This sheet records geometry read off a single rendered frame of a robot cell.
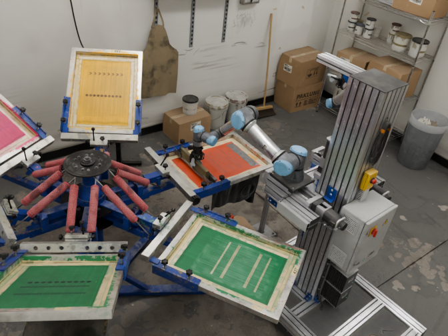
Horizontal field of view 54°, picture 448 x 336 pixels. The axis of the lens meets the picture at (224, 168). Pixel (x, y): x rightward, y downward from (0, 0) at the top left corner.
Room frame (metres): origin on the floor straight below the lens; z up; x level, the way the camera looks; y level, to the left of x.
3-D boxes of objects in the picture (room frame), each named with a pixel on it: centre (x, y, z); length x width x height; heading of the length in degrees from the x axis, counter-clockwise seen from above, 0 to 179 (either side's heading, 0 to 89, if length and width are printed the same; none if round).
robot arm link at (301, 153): (2.42, -0.47, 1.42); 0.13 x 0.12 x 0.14; 145
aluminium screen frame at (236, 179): (2.91, 0.06, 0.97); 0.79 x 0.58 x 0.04; 130
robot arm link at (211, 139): (2.70, 0.13, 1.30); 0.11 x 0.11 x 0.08; 55
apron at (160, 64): (4.75, 0.91, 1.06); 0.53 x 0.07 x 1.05; 130
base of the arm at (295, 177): (2.43, -0.47, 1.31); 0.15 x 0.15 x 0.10
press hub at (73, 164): (2.22, 0.87, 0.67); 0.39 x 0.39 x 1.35
